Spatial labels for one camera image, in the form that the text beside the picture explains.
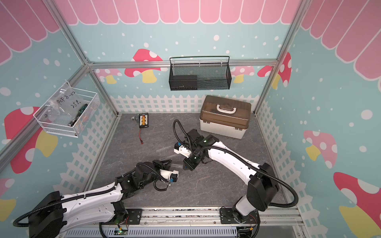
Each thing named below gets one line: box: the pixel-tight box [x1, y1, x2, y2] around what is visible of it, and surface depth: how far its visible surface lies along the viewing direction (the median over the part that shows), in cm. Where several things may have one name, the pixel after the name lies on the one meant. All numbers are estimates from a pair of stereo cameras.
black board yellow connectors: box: [138, 112, 149, 129], surface depth 115 cm
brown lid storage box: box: [198, 95, 252, 140], surface depth 96 cm
